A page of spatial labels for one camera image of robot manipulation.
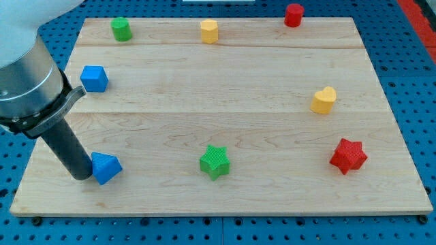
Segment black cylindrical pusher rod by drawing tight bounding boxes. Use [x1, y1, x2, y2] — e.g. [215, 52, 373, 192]
[41, 119, 93, 180]

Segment grey clamp flange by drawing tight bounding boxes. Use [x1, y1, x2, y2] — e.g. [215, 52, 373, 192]
[1, 68, 86, 139]

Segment green star block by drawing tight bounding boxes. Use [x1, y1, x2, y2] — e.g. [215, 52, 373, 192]
[200, 145, 230, 181]

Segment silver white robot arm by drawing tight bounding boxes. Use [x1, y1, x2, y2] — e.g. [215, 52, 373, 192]
[1, 0, 93, 180]

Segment blue triangle block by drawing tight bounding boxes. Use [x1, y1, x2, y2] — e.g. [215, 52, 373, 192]
[91, 152, 123, 185]

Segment red star block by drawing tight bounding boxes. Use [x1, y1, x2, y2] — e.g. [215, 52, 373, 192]
[329, 138, 368, 175]

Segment blue cube block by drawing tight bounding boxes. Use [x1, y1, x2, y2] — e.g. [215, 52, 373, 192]
[80, 65, 108, 93]

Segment green cylinder block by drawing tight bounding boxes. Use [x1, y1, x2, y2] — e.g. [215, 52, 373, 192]
[110, 17, 132, 42]

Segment wooden board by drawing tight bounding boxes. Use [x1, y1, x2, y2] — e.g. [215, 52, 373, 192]
[10, 17, 433, 217]

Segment yellow hexagon block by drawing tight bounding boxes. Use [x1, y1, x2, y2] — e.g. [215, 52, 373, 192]
[200, 19, 219, 44]

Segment yellow heart block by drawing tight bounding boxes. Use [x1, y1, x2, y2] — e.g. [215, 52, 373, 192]
[310, 86, 337, 114]

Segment red cylinder block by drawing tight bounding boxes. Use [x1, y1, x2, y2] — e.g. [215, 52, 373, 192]
[284, 3, 305, 28]

